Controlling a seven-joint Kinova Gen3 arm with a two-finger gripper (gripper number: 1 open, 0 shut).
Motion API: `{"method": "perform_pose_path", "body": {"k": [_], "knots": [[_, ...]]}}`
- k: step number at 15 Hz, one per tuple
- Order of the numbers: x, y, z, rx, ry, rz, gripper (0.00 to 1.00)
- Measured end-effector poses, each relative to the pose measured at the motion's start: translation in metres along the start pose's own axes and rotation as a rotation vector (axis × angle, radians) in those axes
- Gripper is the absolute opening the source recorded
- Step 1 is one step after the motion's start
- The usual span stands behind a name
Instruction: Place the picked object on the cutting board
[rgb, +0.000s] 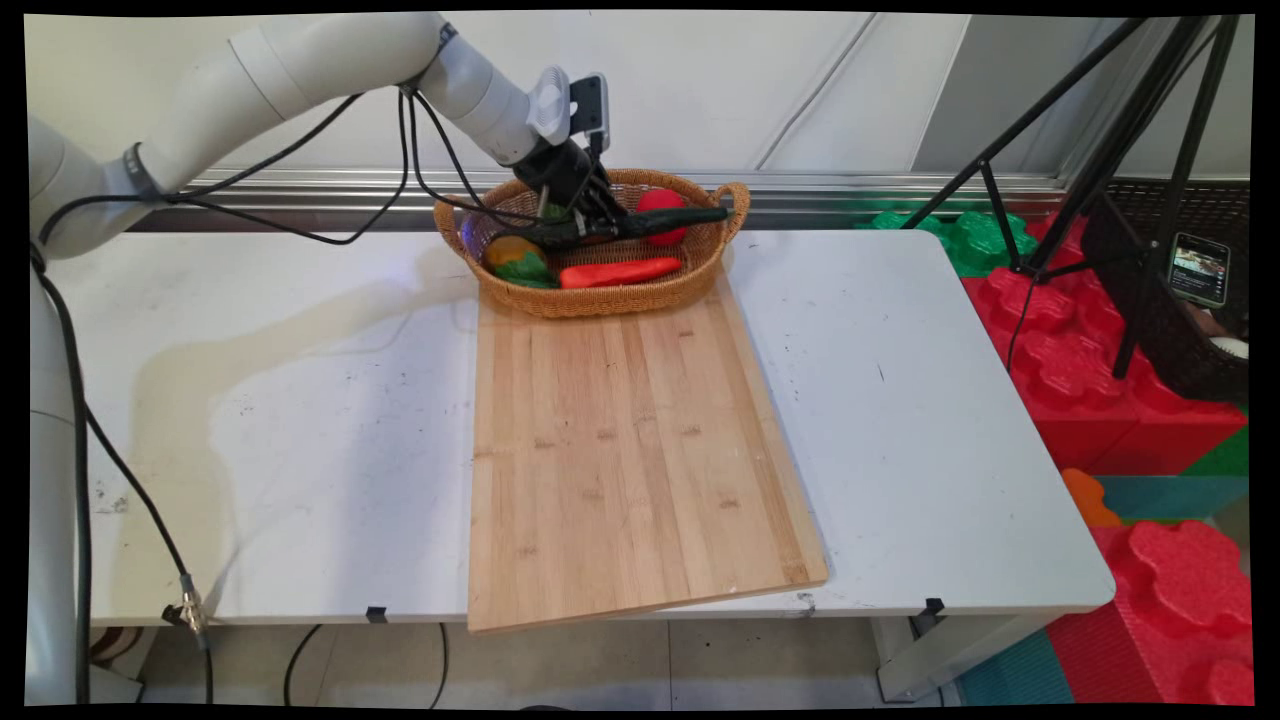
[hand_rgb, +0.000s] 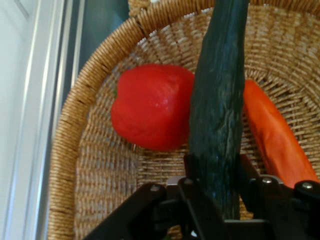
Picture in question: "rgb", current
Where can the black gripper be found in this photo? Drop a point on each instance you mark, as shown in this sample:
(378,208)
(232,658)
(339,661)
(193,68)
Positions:
(565,175)

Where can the dark green cucumber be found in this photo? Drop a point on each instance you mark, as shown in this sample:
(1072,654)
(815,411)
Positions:
(680,217)

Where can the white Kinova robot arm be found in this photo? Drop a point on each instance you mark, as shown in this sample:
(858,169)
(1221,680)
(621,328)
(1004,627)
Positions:
(300,60)

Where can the red orange carrot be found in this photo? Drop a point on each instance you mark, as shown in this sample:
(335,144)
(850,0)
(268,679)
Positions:
(615,273)

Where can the red tomato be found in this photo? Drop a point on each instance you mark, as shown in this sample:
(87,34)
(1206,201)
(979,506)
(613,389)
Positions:
(660,200)

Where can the brown wicker basket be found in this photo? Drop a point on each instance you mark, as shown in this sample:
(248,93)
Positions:
(600,303)

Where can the bamboo cutting board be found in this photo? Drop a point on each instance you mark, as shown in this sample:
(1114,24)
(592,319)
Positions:
(630,450)

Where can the green foam block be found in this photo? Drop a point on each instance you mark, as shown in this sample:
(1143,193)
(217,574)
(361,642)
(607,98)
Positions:
(975,240)

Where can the large red foam block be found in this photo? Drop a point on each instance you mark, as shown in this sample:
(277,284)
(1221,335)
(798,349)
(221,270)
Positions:
(1070,370)

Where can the black tripod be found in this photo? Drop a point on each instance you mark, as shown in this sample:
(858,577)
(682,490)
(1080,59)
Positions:
(1120,140)

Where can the white table leg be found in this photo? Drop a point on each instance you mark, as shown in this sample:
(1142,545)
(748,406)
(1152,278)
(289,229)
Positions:
(930,660)

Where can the orange foam piece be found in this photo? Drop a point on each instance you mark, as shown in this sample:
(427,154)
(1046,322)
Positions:
(1088,497)

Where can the smartphone with lit screen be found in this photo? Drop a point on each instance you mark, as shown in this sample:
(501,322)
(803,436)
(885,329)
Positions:
(1198,270)

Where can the red foam block flower shaped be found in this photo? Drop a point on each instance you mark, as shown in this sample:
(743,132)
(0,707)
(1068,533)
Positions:
(1185,600)

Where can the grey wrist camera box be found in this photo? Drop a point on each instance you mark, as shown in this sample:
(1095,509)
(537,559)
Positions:
(590,103)

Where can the aluminium rail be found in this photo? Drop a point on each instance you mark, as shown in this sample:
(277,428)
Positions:
(880,187)

